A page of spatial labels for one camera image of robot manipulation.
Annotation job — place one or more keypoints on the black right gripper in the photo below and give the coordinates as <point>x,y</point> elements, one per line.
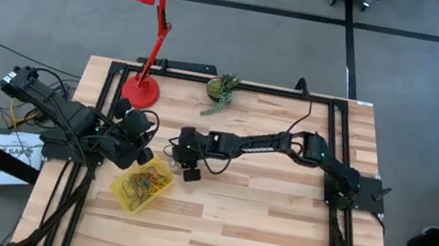
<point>195,146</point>

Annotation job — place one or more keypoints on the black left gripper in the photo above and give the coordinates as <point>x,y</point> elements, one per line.
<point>137,126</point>

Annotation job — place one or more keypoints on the coloured rubber bands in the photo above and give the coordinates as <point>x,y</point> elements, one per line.
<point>135,176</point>

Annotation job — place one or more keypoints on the yellow plastic bin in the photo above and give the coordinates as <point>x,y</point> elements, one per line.
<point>116,186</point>

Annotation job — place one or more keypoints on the green rubber band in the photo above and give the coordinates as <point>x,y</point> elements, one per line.
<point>135,203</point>

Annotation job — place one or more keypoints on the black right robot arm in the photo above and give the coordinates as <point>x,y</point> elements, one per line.
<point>261,141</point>

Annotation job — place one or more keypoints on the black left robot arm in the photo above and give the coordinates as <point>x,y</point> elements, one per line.
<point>67,112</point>

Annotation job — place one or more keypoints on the red desk lamp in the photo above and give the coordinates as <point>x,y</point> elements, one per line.
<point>141,93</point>

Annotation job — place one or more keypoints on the potted succulent plant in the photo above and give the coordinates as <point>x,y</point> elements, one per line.
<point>218,89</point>

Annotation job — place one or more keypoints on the white printed paper sheet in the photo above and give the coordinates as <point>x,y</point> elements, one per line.
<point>23,143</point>

